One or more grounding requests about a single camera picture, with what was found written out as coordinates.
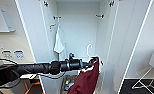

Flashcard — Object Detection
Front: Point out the red white varsity jacket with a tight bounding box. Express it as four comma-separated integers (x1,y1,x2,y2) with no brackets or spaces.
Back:
66,56,101,94

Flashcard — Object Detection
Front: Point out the grey wall board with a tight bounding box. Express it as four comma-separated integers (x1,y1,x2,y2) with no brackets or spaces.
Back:
0,3,17,34

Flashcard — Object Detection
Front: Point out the white shirt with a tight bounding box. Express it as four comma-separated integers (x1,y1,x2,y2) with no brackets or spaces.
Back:
53,25,66,54

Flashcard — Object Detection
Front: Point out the thin wrist cable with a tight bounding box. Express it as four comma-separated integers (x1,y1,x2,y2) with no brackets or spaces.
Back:
37,71,67,79

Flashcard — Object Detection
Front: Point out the white sign blue print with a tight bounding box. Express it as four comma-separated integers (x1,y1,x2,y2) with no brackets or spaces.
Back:
13,49,26,61

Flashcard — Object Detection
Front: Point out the white shirt hanger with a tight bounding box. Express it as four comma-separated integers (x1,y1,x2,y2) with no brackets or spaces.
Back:
49,17,62,32

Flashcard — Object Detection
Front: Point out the white jacket hanger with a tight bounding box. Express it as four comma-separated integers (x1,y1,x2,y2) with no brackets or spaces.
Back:
80,43,98,73

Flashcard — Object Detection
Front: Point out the white wardrobe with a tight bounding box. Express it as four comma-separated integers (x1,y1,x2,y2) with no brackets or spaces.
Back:
14,0,152,94

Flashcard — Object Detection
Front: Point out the brown basket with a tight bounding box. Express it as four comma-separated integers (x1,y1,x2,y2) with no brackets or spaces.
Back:
61,74,79,94

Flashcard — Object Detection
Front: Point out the orange white sticker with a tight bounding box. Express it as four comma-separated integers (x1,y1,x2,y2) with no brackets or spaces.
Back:
49,23,58,30

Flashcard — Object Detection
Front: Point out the black wardrobe hook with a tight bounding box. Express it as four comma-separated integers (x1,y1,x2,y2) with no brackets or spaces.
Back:
52,15,63,20
94,13,105,19

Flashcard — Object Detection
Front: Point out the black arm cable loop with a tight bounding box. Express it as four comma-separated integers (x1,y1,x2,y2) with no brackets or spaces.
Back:
0,58,19,68

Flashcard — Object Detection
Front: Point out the black door hinge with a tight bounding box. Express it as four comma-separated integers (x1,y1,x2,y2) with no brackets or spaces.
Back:
108,0,115,8
42,0,50,8

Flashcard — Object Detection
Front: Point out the green orange item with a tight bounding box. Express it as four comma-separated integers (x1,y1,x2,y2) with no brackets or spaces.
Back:
66,77,76,84

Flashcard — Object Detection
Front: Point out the white sign dark print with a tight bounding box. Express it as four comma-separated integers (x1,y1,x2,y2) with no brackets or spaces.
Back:
2,49,13,60

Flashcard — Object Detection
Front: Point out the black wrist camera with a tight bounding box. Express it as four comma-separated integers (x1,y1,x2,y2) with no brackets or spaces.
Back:
68,52,76,61

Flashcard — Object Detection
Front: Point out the orange frame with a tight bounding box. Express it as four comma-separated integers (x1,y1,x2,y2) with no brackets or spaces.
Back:
25,81,44,94

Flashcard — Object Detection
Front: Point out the white wardrobe door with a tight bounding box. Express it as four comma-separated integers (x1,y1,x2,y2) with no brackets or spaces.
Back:
14,0,52,94
112,0,152,94

